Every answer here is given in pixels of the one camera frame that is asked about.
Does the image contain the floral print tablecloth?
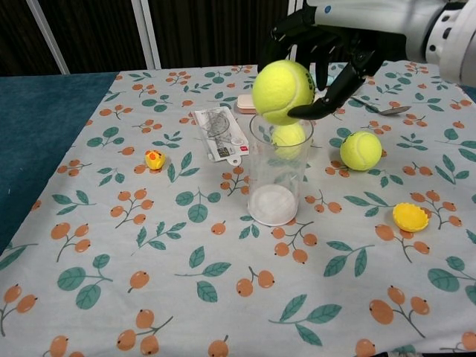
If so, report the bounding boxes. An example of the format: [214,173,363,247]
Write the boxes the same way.
[0,59,476,357]

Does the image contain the clear plastic measuring cup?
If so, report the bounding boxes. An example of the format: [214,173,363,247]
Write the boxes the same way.
[246,111,314,227]

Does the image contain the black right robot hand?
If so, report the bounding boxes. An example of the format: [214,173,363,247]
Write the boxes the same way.
[258,5,386,121]

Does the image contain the small yellow duck toy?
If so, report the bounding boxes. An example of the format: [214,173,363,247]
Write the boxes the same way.
[144,149,167,171]

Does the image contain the teal velvet table cover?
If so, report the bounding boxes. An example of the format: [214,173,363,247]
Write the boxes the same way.
[0,59,476,254]

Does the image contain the yellow tennis ball black lettering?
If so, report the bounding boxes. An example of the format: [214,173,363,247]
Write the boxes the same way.
[251,59,316,126]

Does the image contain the yellow tennis ball black logo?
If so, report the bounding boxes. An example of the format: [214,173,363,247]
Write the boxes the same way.
[339,130,384,172]

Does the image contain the metal spoon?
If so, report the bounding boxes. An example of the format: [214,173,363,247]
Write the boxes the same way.
[350,95,412,116]

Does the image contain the yellow flower-shaped mold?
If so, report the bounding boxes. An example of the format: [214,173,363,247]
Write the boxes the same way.
[392,202,431,234]

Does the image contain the packaged clear ruler set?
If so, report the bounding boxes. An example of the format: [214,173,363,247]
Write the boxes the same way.
[193,106,249,166]

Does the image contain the pink pencil case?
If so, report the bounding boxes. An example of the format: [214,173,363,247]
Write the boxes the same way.
[237,94,258,115]

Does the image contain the plain yellow tennis ball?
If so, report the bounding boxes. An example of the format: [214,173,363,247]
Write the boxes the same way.
[271,122,307,160]

